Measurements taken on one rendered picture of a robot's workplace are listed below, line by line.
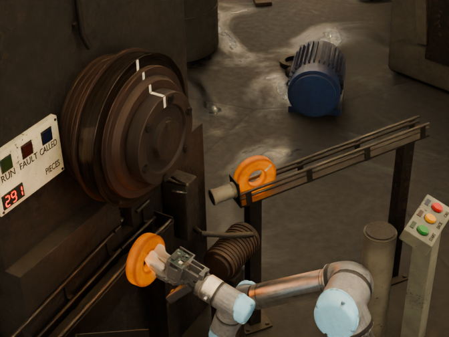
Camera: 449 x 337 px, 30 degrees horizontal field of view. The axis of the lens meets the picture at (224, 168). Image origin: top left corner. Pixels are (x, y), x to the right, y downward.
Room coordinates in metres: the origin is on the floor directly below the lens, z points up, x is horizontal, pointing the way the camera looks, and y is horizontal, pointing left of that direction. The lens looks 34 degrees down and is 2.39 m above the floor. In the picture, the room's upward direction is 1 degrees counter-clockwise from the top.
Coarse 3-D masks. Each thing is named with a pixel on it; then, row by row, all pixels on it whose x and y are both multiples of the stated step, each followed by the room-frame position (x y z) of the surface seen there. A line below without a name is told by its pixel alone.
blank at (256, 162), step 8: (248, 160) 2.47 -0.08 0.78; (256, 160) 2.46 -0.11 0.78; (264, 160) 2.47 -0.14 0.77; (240, 168) 2.45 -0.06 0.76; (248, 168) 2.45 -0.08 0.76; (256, 168) 2.46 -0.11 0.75; (264, 168) 2.47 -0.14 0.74; (272, 168) 2.49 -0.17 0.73; (240, 176) 2.44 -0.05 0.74; (248, 176) 2.45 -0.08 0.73; (264, 176) 2.48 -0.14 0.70; (272, 176) 2.49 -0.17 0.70; (240, 184) 2.44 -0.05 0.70; (248, 184) 2.45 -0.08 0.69; (256, 184) 2.47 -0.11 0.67; (264, 192) 2.47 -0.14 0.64
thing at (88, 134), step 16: (112, 64) 2.12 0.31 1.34; (128, 64) 2.10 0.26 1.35; (144, 64) 2.15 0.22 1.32; (160, 64) 2.22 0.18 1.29; (112, 80) 2.05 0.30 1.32; (96, 96) 2.02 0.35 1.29; (112, 96) 2.02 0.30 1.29; (96, 112) 1.99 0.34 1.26; (80, 128) 1.98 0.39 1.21; (96, 128) 1.95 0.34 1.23; (80, 144) 1.96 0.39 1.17; (96, 144) 1.94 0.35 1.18; (80, 160) 1.96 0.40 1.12; (96, 160) 1.93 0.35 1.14; (96, 176) 1.93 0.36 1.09; (96, 192) 1.97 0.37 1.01; (112, 192) 1.98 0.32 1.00
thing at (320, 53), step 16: (304, 48) 4.36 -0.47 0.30; (320, 48) 4.31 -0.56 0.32; (336, 48) 4.34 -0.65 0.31; (304, 64) 4.14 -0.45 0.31; (320, 64) 4.11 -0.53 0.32; (336, 64) 4.19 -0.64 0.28; (288, 80) 4.16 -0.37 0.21; (304, 80) 4.01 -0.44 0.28; (320, 80) 3.99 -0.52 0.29; (336, 80) 4.02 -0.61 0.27; (288, 96) 4.04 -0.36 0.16; (304, 96) 4.01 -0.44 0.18; (320, 96) 3.99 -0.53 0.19; (336, 96) 3.99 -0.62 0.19; (304, 112) 4.01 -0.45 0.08; (320, 112) 3.99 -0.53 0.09; (336, 112) 4.11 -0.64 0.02
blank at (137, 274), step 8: (136, 240) 1.88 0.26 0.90; (144, 240) 1.88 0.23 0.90; (152, 240) 1.90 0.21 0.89; (160, 240) 1.93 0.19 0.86; (136, 248) 1.85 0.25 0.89; (144, 248) 1.86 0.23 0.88; (152, 248) 1.89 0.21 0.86; (128, 256) 1.84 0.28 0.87; (136, 256) 1.83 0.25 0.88; (144, 256) 1.86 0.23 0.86; (128, 264) 1.83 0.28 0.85; (136, 264) 1.82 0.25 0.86; (128, 272) 1.82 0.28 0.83; (136, 272) 1.82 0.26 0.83; (144, 272) 1.85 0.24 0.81; (128, 280) 1.83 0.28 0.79; (136, 280) 1.82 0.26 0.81; (144, 280) 1.84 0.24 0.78; (152, 280) 1.88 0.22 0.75
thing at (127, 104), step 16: (128, 80) 2.08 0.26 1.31; (144, 80) 2.11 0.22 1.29; (160, 80) 2.15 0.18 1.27; (176, 80) 2.25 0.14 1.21; (128, 96) 2.05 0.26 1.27; (144, 96) 2.08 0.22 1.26; (112, 112) 1.99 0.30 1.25; (128, 112) 2.01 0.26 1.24; (112, 128) 1.98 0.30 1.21; (128, 128) 2.01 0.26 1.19; (112, 144) 1.97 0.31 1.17; (112, 160) 1.96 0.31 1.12; (112, 176) 1.96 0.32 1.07; (128, 176) 1.99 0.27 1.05; (128, 192) 2.01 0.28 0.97; (144, 192) 2.08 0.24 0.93
